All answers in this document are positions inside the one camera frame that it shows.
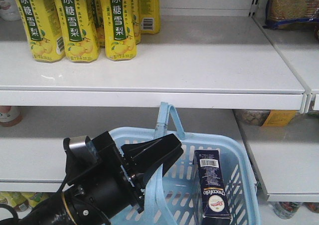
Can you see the light blue plastic basket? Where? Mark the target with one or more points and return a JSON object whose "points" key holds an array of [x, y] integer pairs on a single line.
{"points": [[169, 199]]}

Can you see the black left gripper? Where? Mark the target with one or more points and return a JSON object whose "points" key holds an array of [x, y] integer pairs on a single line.
{"points": [[105, 185]]}

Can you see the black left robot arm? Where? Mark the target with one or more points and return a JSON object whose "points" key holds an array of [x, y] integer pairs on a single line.
{"points": [[63, 209]]}

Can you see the yellow pear drink bottle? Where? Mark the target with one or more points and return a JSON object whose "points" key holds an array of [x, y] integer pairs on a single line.
{"points": [[42, 29], [120, 43], [78, 30]]}

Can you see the white supermarket shelf unit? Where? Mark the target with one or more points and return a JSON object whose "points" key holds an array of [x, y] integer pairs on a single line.
{"points": [[212, 60]]}

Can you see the blue cracker package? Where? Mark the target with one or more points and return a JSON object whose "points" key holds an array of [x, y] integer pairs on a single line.
{"points": [[291, 14]]}

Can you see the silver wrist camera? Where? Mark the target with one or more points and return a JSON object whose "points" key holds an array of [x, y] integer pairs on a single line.
{"points": [[81, 149]]}

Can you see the dark blue cookie box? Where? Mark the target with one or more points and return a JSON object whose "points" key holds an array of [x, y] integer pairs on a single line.
{"points": [[209, 195]]}

